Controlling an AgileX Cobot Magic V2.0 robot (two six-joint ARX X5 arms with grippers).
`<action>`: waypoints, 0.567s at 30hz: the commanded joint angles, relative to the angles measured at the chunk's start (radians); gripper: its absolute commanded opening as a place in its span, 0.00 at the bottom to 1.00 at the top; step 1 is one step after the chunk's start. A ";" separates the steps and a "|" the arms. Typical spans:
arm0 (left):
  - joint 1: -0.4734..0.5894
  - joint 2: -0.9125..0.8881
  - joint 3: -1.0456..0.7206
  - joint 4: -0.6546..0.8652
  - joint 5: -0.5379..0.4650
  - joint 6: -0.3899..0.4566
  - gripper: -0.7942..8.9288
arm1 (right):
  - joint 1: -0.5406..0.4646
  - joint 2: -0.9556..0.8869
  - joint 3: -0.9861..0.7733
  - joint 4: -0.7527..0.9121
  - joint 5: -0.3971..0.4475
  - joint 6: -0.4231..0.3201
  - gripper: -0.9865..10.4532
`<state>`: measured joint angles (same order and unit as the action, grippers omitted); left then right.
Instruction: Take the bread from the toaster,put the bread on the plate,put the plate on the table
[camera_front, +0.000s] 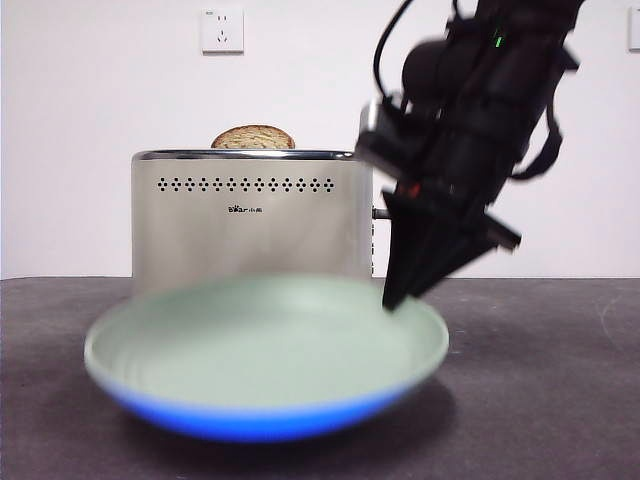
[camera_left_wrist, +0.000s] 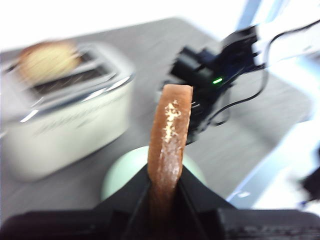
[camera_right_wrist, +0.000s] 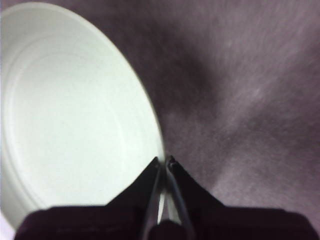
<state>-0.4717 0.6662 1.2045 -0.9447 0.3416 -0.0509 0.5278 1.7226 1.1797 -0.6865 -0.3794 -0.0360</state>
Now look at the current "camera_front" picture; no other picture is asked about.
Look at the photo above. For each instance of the pale green round plate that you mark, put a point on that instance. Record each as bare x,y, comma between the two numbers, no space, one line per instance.
260,360

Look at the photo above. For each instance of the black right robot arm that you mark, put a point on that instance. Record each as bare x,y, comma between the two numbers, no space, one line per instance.
490,100

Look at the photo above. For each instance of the brown bread slice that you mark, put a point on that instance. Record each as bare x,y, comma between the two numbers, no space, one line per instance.
252,137

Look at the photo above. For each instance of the white wall plate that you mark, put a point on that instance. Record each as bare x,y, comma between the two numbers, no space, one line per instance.
634,30

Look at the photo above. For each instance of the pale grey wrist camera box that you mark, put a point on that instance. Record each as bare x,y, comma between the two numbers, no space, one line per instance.
382,137

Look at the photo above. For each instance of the white wall socket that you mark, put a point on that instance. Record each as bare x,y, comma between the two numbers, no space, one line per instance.
223,31

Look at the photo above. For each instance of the grey toaster lever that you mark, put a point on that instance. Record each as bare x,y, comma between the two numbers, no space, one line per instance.
380,214

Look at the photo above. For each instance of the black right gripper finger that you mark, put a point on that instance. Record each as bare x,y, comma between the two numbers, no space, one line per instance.
450,255
402,255

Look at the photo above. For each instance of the cream two-slot toaster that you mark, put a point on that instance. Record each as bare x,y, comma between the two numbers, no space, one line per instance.
250,235

